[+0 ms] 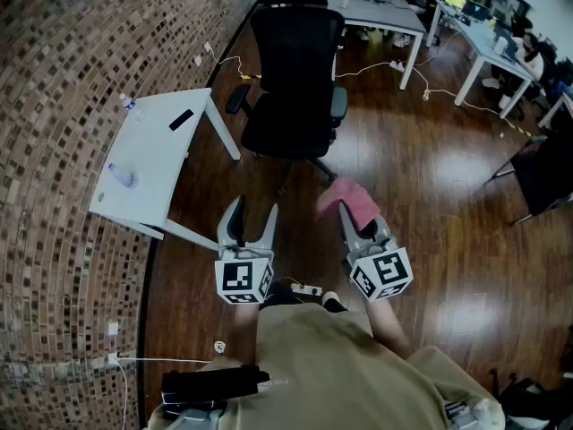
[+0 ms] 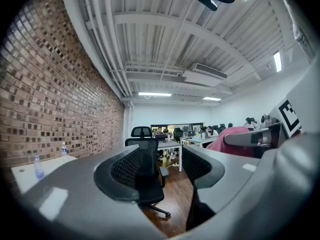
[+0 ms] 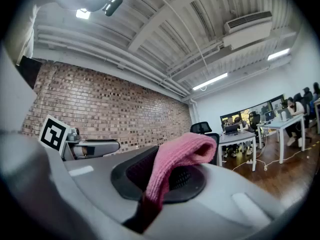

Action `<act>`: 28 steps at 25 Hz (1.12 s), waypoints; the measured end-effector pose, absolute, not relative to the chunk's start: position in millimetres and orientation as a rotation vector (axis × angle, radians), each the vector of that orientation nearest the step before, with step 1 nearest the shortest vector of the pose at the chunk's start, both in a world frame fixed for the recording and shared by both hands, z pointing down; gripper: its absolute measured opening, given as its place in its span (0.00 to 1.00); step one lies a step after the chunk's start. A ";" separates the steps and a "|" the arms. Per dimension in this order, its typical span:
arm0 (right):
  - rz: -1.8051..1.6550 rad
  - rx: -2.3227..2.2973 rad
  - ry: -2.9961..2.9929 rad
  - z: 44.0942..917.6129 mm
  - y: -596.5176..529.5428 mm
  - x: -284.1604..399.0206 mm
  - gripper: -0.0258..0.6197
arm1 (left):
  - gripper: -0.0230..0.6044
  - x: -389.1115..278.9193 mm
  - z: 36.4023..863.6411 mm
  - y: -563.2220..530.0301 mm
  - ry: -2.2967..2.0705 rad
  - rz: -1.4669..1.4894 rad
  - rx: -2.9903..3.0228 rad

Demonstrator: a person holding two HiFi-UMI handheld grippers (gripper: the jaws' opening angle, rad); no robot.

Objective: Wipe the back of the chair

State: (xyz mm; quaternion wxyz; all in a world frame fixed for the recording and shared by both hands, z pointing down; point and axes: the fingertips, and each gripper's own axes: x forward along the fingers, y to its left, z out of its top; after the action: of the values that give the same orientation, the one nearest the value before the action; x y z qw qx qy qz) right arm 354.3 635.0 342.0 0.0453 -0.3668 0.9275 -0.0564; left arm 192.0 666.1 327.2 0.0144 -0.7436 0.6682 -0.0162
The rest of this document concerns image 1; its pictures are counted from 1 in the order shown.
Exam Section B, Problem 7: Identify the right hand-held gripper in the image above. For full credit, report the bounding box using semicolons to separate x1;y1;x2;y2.
338;202;414;303

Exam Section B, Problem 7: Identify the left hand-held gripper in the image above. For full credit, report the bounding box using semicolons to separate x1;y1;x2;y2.
214;194;279;305

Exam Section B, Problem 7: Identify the pink cleaning cloth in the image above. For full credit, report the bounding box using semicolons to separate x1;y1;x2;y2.
313;176;382;232

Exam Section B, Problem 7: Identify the black mesh office chair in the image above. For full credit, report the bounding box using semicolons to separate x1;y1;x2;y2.
225;0;349;196

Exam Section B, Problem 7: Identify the person's right forearm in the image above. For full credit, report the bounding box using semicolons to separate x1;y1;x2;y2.
364;294;415;361

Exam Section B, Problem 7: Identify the black folding chair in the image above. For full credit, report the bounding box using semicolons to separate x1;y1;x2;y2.
483;123;573;227

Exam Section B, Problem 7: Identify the person's black shoe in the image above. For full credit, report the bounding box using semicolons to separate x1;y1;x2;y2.
258;280;310;311

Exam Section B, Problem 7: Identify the small white side table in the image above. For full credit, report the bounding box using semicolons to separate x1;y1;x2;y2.
88;87;243;253

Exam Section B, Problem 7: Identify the black remote control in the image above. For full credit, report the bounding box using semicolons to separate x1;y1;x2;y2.
168;108;195;133

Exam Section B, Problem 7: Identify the clear plastic water bottle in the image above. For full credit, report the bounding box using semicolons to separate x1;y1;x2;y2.
118;92;147;125
107;162;140;191

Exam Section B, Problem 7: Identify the person's beige shirt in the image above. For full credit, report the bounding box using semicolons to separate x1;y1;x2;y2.
145;303;507;430

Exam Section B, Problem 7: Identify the black chest-mounted device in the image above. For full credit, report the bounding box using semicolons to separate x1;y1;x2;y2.
159;364;271;420

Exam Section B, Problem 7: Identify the white office desk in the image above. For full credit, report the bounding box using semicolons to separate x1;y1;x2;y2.
424;0;538;119

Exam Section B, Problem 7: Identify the grey office desk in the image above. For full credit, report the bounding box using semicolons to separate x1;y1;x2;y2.
326;0;427;91

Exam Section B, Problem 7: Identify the yellow extension cable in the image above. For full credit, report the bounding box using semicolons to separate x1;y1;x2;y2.
212;54;545;142

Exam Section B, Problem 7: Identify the white charging cable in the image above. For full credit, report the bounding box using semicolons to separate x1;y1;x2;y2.
114;355;211;430

